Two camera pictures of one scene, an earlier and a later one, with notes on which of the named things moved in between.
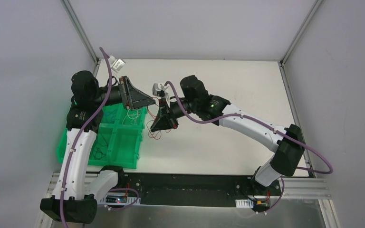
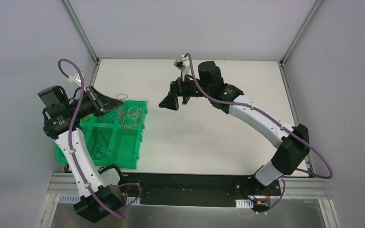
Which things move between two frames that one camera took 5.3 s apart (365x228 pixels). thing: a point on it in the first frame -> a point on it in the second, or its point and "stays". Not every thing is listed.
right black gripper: (168, 113) -> (181, 92)
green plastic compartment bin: (118, 139) stays
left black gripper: (125, 93) -> (94, 102)
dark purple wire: (97, 150) stays
